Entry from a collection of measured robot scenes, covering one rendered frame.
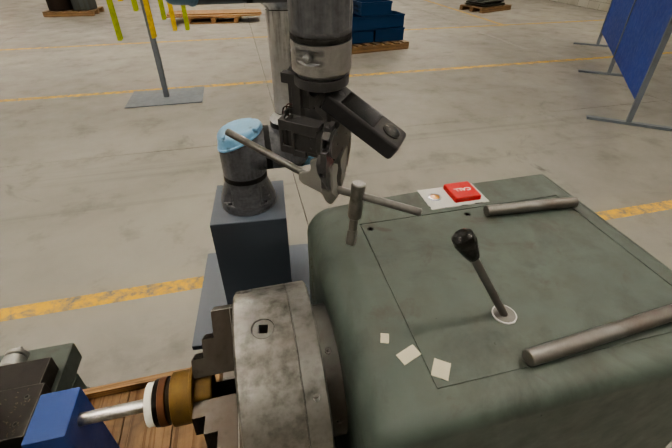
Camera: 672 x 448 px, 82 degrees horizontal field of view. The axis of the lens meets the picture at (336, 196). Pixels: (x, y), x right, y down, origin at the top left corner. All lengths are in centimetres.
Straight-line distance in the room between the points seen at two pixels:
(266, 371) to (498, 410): 30
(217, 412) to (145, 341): 165
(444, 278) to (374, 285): 12
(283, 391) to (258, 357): 6
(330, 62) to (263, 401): 45
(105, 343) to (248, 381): 186
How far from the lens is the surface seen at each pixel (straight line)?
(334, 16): 47
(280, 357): 61
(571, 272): 78
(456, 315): 64
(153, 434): 100
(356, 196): 59
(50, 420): 82
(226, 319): 72
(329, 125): 52
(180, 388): 74
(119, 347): 238
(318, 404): 62
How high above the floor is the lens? 173
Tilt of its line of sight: 34 degrees down
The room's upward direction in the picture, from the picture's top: straight up
